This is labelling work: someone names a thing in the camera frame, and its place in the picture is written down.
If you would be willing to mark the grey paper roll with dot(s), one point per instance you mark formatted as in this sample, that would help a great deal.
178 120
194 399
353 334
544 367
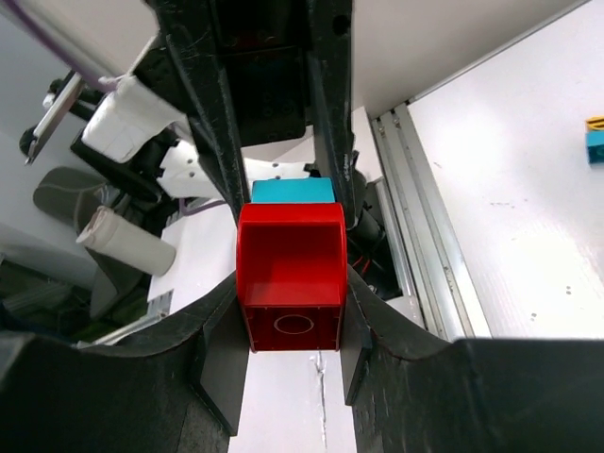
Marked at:
110 234

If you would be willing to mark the yellow striped lego piece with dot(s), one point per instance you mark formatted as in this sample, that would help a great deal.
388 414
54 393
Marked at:
595 123

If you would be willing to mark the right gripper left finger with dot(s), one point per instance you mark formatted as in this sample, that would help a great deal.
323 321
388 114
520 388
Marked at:
176 386

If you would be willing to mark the aluminium frame rail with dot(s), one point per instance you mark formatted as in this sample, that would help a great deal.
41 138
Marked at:
438 292

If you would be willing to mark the teal lego brick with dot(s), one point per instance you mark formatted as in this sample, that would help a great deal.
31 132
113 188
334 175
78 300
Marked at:
594 140

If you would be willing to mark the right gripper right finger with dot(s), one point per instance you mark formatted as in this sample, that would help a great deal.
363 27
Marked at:
411 391

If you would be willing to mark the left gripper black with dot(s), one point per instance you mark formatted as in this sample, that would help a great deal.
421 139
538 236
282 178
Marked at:
261 44

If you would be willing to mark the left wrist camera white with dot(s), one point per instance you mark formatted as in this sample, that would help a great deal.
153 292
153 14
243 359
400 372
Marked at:
127 119

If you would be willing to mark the red flower lego brick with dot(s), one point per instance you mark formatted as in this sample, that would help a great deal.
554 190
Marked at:
291 275

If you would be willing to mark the small teal lego cube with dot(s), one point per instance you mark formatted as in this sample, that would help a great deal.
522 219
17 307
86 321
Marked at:
309 190

